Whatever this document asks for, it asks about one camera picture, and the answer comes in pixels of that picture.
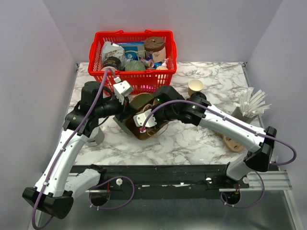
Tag green kraft paper bag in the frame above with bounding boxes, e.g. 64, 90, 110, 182
113, 93, 169, 140

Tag black label tub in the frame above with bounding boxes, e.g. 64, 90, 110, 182
101, 57, 121, 71

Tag purple cable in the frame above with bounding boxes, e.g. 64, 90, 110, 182
31, 68, 135, 230
141, 99, 297, 208

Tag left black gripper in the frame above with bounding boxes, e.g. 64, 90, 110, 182
95, 93, 138, 123

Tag grey cylinder under left arm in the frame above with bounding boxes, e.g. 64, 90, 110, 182
86, 126, 105, 146

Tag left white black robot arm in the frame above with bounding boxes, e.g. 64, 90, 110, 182
22, 80, 133, 219

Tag aluminium frame rail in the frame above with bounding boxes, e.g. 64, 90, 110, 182
65, 169, 292, 193

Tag green round sponge ball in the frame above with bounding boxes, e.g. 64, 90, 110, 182
125, 60, 146, 71

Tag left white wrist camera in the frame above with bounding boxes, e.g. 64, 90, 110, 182
113, 80, 133, 105

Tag red bull drink can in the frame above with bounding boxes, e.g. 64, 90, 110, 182
140, 57, 155, 68

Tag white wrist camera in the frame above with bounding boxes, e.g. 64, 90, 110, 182
133, 109, 156, 133
113, 80, 133, 105

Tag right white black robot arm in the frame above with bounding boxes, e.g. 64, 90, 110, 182
153, 85, 277, 188

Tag beige pump bottle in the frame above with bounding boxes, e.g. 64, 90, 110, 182
155, 58, 168, 70

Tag grey holder cup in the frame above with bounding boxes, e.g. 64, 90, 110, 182
231, 107, 256, 124

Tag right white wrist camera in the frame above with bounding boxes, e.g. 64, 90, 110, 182
133, 109, 156, 133

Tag stack of pulp cup carriers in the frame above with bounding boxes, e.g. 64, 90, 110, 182
221, 135, 245, 152

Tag silver snack bag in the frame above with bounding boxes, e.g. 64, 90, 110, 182
101, 41, 126, 70

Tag red plastic shopping basket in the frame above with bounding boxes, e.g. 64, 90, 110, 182
88, 30, 177, 94

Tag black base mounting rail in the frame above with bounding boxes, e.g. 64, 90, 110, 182
69, 164, 250, 201

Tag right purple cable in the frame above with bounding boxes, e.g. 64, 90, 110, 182
141, 99, 297, 208

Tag blue box in basket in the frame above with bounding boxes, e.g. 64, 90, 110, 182
115, 41, 146, 60

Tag cork lid beige jar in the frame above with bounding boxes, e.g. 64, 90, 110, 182
144, 36, 166, 63

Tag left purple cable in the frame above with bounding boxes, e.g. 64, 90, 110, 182
31, 68, 135, 230

